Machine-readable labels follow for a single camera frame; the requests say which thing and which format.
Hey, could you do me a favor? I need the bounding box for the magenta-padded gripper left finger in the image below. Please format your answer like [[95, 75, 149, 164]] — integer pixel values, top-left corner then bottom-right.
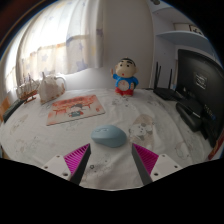
[[42, 143, 92, 186]]

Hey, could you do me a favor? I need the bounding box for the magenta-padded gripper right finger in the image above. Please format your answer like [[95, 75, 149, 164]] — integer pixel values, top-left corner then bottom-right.
[[131, 143, 184, 186]]

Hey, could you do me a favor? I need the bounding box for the light blue computer mouse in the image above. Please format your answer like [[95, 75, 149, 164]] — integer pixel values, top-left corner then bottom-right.
[[90, 124, 128, 148]]

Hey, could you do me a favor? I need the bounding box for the orange cartoon print mouse pad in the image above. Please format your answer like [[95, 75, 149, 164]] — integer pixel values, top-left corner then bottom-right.
[[45, 94, 106, 127]]

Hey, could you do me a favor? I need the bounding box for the white printed tablecloth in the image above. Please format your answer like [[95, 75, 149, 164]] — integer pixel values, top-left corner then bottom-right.
[[0, 87, 218, 191]]

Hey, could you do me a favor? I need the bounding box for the black desktop device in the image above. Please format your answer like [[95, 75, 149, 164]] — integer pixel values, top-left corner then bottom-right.
[[175, 99, 204, 133]]

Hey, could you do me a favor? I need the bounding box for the black router with antennas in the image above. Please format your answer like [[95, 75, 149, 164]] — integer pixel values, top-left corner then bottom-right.
[[152, 61, 184, 102]]

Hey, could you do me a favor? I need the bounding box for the red flat book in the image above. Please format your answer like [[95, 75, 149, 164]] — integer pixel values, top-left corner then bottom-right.
[[207, 131, 224, 161]]

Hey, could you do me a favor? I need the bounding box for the white ceramic teapot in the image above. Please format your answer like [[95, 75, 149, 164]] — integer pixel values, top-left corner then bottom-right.
[[37, 71, 68, 105]]

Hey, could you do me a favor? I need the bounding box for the dark keyboard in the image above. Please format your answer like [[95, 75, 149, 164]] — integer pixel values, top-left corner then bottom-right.
[[2, 99, 25, 124]]

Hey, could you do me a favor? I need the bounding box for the cartoon boy figurine clock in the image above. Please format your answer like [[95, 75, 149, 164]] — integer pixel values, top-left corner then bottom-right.
[[110, 57, 140, 98]]

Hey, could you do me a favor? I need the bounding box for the wooden model sailing ship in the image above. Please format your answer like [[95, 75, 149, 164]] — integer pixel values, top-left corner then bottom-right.
[[15, 73, 40, 104]]

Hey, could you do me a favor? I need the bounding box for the orange wooden chair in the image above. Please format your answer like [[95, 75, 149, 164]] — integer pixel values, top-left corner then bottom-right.
[[0, 96, 12, 123]]

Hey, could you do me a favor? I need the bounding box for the black computer monitor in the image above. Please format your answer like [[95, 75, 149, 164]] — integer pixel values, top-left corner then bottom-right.
[[175, 48, 224, 148]]

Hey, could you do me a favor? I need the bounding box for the sheer star print curtain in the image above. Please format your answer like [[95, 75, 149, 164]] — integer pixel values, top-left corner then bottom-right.
[[14, 0, 105, 91]]

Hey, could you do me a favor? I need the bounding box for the white wall shelf unit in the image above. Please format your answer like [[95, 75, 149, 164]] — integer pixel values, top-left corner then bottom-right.
[[150, 2, 218, 58]]

